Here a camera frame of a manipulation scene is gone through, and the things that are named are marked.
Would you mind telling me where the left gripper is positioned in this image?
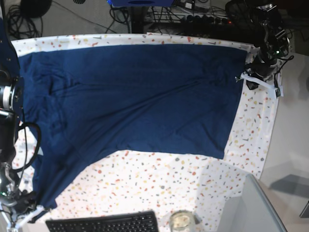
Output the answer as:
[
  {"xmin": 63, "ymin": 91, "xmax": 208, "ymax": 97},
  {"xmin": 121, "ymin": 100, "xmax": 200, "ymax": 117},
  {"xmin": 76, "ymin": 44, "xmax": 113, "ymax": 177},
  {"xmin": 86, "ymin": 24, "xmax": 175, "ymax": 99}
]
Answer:
[{"xmin": 246, "ymin": 54, "xmax": 278, "ymax": 90}]

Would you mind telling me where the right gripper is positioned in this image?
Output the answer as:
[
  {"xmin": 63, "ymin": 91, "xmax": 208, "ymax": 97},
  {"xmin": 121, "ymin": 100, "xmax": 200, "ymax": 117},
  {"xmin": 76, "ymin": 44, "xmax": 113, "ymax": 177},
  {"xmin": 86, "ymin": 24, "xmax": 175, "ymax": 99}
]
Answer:
[{"xmin": 0, "ymin": 190, "xmax": 37, "ymax": 214}]

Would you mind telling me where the navy blue t-shirt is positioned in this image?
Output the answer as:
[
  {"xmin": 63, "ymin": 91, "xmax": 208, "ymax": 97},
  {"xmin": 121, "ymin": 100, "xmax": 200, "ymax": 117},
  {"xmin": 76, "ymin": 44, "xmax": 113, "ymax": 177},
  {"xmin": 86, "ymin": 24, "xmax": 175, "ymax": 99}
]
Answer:
[{"xmin": 19, "ymin": 44, "xmax": 247, "ymax": 208}]

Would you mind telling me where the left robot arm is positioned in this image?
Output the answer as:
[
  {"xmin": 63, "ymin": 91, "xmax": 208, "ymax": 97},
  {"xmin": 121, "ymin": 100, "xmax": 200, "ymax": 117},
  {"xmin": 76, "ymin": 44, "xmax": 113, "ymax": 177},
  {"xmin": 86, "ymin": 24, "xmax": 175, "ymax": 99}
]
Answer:
[{"xmin": 225, "ymin": 0, "xmax": 294, "ymax": 96}]

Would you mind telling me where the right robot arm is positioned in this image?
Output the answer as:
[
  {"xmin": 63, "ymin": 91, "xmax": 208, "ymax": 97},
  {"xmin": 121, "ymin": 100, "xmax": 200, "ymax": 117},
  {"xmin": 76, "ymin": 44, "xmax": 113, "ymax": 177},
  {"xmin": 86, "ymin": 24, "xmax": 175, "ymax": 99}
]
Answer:
[{"xmin": 0, "ymin": 1, "xmax": 42, "ymax": 217}]

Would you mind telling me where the black computer keyboard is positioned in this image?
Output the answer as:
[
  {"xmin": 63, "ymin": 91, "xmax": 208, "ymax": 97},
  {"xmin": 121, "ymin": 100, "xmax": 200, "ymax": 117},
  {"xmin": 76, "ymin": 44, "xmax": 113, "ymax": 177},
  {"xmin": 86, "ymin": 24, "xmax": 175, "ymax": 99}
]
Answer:
[{"xmin": 45, "ymin": 211, "xmax": 159, "ymax": 232}]

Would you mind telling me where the grey laptop computer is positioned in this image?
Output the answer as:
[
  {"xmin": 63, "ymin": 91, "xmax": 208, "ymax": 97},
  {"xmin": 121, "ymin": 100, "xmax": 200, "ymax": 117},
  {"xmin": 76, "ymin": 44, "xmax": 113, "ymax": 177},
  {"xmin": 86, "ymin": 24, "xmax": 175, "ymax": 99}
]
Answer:
[{"xmin": 217, "ymin": 174, "xmax": 287, "ymax": 232}]

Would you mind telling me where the terrazzo pattern table cover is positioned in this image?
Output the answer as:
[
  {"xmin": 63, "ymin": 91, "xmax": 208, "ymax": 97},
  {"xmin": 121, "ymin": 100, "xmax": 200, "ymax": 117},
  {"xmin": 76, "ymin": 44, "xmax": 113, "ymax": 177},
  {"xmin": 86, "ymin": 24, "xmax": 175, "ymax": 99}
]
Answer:
[{"xmin": 0, "ymin": 32, "xmax": 283, "ymax": 229}]

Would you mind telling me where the clear glass jar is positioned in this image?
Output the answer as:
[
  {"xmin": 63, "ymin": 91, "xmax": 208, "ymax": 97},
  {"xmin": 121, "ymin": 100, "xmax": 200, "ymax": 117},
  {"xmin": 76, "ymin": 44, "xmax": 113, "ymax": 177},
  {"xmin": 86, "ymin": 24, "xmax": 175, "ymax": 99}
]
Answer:
[{"xmin": 169, "ymin": 210, "xmax": 195, "ymax": 232}]

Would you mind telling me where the blue box with oval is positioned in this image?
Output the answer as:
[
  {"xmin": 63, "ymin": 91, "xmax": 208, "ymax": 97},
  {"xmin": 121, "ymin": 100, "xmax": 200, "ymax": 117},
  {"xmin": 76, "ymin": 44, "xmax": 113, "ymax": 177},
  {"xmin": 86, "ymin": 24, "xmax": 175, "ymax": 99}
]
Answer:
[{"xmin": 107, "ymin": 0, "xmax": 179, "ymax": 7}]

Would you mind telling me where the black wire rack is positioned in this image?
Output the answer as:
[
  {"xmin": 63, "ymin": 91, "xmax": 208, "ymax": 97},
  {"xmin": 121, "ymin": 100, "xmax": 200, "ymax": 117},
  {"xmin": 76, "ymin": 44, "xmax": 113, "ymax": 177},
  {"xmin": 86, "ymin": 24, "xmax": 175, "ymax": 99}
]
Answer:
[{"xmin": 145, "ymin": 5, "xmax": 230, "ymax": 24}]

